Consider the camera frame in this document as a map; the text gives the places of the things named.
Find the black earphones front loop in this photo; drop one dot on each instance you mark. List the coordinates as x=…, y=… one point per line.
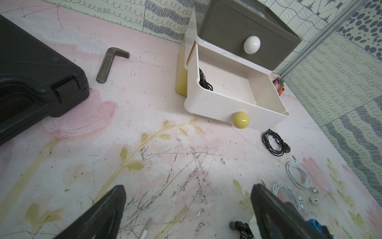
x=242, y=228

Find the dark hex key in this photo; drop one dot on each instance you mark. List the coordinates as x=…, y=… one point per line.
x=107, y=63

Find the white drawer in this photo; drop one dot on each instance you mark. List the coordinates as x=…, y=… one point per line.
x=239, y=91

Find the orange handled pliers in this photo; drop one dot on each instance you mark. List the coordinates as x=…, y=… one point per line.
x=279, y=85

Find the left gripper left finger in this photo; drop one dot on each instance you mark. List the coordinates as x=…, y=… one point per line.
x=102, y=220

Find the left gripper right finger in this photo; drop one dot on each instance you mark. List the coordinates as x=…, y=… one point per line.
x=274, y=219

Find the drawer cabinet frame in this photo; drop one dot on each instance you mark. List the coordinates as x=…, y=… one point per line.
x=191, y=38

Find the black plastic tool case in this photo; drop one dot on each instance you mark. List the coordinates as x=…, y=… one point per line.
x=36, y=81

